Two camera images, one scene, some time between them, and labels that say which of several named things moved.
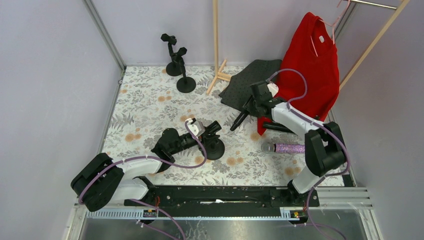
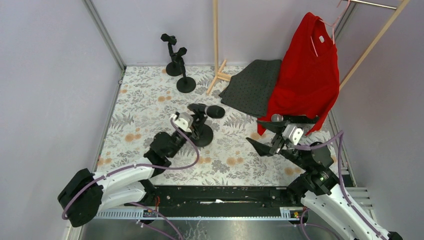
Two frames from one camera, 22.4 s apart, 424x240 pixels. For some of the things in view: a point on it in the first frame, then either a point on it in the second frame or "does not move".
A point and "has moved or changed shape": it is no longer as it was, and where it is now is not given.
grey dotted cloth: x=238 y=89 does not move
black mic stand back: x=173 y=69 does not move
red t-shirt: x=308 y=78 does not move
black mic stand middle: x=185 y=84 does not move
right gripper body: x=250 y=108 → x=274 y=145
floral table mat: x=174 y=116 does not move
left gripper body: x=209 y=131 → x=194 y=122
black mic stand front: x=214 y=147 has moved or changed shape
